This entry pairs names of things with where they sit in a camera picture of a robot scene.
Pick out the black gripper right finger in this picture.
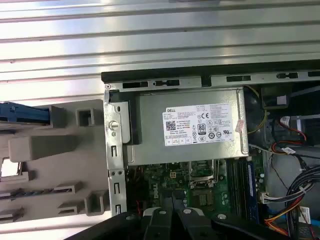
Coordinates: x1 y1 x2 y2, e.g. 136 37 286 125
172 193 289 240

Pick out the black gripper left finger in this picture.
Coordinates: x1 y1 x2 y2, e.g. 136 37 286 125
86 189 175 240

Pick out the hard disk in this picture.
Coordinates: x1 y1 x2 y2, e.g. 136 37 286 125
0 101 53 126

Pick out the gold chipset heat sink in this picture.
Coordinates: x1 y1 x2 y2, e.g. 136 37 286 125
191 191 215 210

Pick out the green motherboard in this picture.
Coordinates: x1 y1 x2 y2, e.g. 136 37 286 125
126 154 267 226

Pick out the CPU socket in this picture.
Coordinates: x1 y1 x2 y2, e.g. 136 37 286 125
187 159 222 187

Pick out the blue RAM stick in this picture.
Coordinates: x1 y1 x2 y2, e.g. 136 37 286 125
246 162 260 222

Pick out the black open PC case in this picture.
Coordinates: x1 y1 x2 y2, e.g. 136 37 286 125
100 63 320 240

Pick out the grey power supply unit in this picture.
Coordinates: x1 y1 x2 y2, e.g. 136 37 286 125
127 86 250 167

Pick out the grey parts rack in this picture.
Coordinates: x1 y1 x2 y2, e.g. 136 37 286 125
0 98 110 218

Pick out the dark RAM stick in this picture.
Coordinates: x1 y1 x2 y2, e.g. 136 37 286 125
0 187 67 200

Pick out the metal drive cage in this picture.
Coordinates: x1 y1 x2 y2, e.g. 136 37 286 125
259 83 320 148

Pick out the silver CPU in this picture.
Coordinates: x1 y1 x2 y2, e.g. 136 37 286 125
0 161 22 179

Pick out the orange wire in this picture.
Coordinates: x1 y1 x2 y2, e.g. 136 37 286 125
264 199 305 233

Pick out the black wire bundle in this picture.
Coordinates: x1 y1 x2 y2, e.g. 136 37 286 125
274 171 320 226

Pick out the yellow and black wire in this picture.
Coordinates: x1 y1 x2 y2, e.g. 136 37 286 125
243 84 270 137

